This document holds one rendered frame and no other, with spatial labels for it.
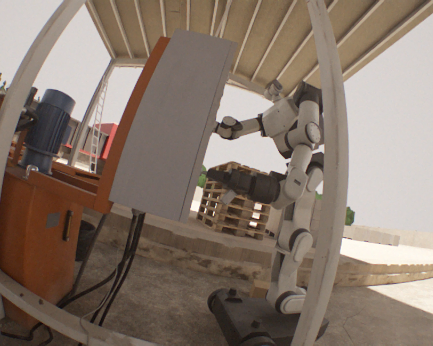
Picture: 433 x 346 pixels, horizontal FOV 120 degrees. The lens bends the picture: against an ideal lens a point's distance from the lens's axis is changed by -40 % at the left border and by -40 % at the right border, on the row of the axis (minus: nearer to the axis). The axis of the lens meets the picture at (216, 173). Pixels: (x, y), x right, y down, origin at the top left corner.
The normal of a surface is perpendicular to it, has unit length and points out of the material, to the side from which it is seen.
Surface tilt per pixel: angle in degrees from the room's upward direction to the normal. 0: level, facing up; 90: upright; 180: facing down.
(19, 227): 90
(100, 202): 90
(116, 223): 90
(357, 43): 172
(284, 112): 108
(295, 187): 71
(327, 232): 99
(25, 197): 90
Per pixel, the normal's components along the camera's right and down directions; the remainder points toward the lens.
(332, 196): -0.99, -0.11
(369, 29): -0.38, 0.91
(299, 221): 0.24, -0.08
